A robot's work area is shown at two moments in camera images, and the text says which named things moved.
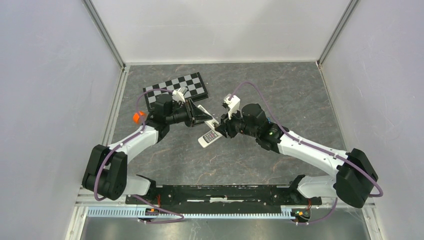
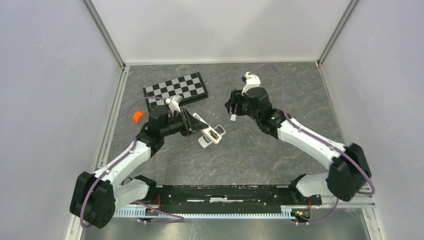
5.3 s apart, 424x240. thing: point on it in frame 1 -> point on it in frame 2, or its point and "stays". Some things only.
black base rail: [220, 195] stays
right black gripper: [225, 125] -> [236, 97]
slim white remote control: [212, 122] -> [208, 131]
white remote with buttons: [210, 137] stays
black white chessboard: [196, 89] stays
